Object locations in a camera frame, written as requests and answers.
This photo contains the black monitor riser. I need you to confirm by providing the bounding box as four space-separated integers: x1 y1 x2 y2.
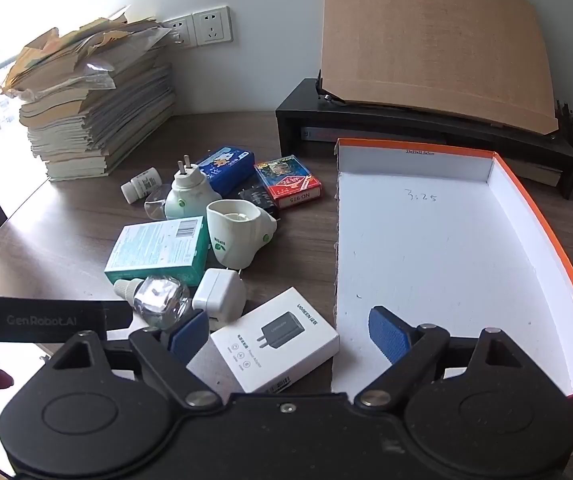
275 78 573 200

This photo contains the white power adapter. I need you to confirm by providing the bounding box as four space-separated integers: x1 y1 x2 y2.
192 267 246 332

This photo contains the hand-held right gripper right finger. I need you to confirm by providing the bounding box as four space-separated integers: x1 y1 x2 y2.
354 305 527 409

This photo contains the clear liquid refill bottle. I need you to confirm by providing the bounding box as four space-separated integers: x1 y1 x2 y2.
112 274 192 331

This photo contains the black charger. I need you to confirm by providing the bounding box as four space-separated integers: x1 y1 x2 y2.
237 186 282 221

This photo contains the orange and white cardboard box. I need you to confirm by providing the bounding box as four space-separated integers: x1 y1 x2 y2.
331 138 573 402

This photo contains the wooden book stand board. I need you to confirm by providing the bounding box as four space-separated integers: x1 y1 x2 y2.
319 0 560 136

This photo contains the white charger packaging box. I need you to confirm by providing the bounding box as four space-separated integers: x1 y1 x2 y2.
209 286 341 395

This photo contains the teal and white box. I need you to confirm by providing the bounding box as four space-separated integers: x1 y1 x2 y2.
103 216 206 287

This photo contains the white pill bottle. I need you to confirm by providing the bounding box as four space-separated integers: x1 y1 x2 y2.
120 167 162 205

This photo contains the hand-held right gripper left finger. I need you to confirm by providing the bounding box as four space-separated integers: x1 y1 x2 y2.
46 309 221 409

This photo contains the blue printed box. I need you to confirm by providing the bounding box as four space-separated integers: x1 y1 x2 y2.
194 146 256 197

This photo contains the red playing card box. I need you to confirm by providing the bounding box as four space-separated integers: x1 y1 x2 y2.
253 154 325 210

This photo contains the white vaporizer with clear bottle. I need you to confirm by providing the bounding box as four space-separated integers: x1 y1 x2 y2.
144 157 222 221

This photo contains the stack of paper booklets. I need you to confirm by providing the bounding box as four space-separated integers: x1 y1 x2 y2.
0 6 176 182

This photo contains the clear plastic bag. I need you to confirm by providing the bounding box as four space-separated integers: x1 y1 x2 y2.
73 54 118 93

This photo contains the white wall socket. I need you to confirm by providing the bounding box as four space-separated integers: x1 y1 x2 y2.
192 6 234 46
163 15 196 49

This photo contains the white vaporizer shell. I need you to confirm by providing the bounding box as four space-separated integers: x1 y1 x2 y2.
206 198 278 269

